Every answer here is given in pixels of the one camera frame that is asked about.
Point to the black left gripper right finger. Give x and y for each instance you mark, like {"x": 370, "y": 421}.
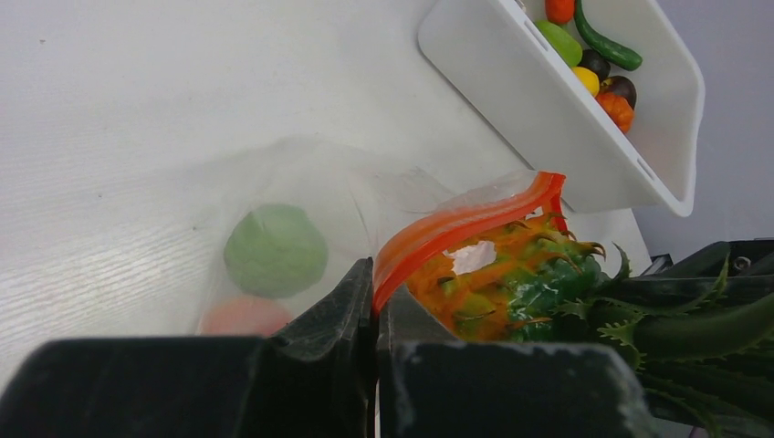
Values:
{"x": 435, "y": 385}

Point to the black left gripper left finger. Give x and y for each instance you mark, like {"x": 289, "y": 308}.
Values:
{"x": 313, "y": 378}

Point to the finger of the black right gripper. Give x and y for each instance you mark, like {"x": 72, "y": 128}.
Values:
{"x": 747, "y": 264}

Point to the toy pineapple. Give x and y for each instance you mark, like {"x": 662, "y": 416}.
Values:
{"x": 547, "y": 286}

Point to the toy peach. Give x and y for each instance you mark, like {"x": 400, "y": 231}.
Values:
{"x": 245, "y": 316}

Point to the small green cabbage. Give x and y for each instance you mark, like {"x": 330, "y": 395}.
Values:
{"x": 275, "y": 251}

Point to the clear zip bag orange zipper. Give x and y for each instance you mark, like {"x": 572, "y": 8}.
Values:
{"x": 370, "y": 205}

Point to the light green pepper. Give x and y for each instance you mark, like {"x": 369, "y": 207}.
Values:
{"x": 567, "y": 47}

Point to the red chili pepper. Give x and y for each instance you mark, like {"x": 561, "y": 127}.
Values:
{"x": 559, "y": 12}

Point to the orange pumpkin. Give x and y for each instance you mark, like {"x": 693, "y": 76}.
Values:
{"x": 618, "y": 109}

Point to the dark red beet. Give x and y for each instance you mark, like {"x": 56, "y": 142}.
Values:
{"x": 620, "y": 86}

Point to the yellow lemon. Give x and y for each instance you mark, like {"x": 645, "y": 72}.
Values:
{"x": 588, "y": 79}

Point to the dark green cucumber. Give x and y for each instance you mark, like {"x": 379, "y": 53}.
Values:
{"x": 614, "y": 52}

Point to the dark avocado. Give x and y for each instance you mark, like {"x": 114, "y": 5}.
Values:
{"x": 596, "y": 63}

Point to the white plastic bin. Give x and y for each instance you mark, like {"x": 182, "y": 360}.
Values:
{"x": 493, "y": 54}

